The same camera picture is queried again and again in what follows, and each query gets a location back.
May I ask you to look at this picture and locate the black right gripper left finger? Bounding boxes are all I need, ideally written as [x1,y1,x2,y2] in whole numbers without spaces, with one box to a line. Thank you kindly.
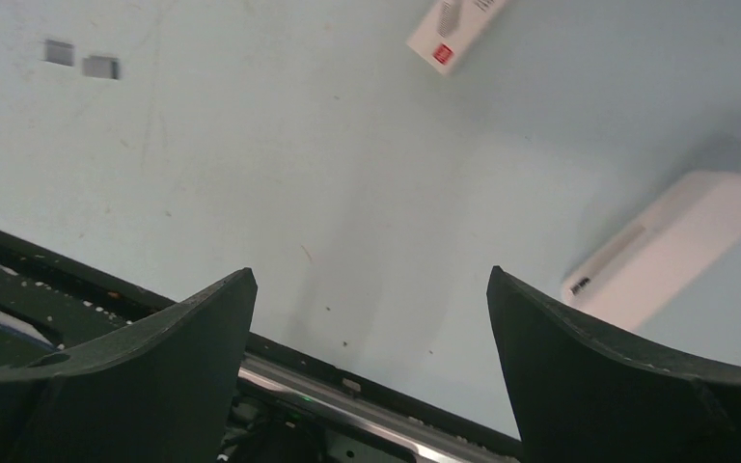
[0,268,258,462]

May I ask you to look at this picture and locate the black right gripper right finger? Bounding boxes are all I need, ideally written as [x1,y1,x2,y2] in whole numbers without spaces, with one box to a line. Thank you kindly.
[486,267,741,462]

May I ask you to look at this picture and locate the white stapler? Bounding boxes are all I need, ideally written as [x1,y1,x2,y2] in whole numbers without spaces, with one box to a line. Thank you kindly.
[561,171,741,331]

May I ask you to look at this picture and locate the silver staple strip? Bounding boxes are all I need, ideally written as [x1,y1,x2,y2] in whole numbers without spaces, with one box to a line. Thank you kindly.
[82,55,121,80]
[43,39,75,67]

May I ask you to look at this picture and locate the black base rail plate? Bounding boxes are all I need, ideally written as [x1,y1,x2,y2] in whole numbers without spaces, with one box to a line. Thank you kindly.
[0,215,524,463]

